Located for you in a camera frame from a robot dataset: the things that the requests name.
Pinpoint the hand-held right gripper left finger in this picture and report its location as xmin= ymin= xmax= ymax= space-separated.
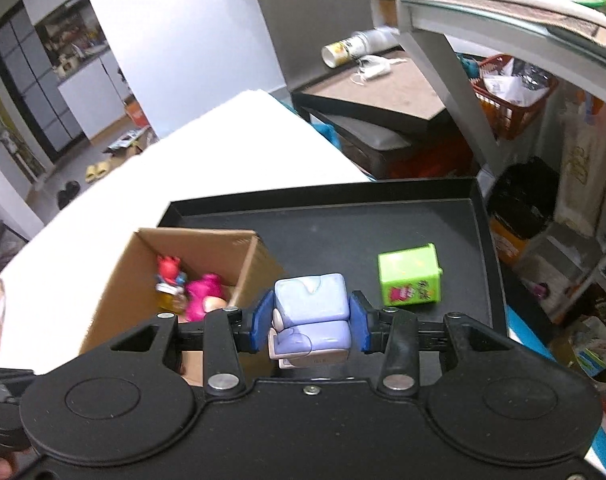
xmin=108 ymin=290 xmax=276 ymax=393

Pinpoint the cardboard box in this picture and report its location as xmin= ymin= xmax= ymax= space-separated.
xmin=78 ymin=227 xmax=284 ymax=388

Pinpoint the white cabinet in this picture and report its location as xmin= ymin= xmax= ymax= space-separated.
xmin=58 ymin=55 xmax=134 ymax=138

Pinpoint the pair of black shoes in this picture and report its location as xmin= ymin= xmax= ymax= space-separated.
xmin=57 ymin=181 xmax=81 ymax=210

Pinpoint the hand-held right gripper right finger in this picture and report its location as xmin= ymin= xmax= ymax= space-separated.
xmin=349 ymin=290 xmax=509 ymax=392

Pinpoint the flattened printed cardboard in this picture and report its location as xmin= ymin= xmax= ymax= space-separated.
xmin=103 ymin=130 xmax=148 ymax=153

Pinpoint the teal cloth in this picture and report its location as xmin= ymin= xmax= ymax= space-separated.
xmin=310 ymin=120 xmax=341 ymax=151

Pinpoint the black tray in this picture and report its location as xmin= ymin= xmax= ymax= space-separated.
xmin=155 ymin=177 xmax=509 ymax=381

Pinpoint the orange carton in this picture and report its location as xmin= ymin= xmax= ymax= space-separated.
xmin=124 ymin=100 xmax=151 ymax=128

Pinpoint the grey board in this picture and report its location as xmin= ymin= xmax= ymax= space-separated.
xmin=248 ymin=0 xmax=384 ymax=91

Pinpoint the orange plastic basket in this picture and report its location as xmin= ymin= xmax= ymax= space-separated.
xmin=470 ymin=55 xmax=559 ymax=141

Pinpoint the black glass-door cabinet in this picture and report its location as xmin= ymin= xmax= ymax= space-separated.
xmin=0 ymin=0 xmax=86 ymax=161

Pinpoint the purple toy box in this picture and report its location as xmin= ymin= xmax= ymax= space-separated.
xmin=267 ymin=273 xmax=354 ymax=371

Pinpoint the black plastic bag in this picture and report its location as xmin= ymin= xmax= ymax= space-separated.
xmin=488 ymin=157 xmax=559 ymax=241

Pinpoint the pink figurine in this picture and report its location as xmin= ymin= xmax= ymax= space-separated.
xmin=184 ymin=273 xmax=229 ymax=323

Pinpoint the stack of paper cups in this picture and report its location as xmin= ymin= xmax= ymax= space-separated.
xmin=322 ymin=27 xmax=399 ymax=68

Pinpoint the green toy box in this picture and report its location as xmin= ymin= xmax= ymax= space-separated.
xmin=377 ymin=242 xmax=444 ymax=307

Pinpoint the small figurine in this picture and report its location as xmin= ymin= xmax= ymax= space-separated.
xmin=155 ymin=255 xmax=189 ymax=313

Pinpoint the grey metal table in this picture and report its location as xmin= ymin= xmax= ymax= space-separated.
xmin=370 ymin=0 xmax=606 ymax=176

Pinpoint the low brown table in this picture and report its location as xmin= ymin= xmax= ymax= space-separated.
xmin=290 ymin=47 xmax=464 ymax=133

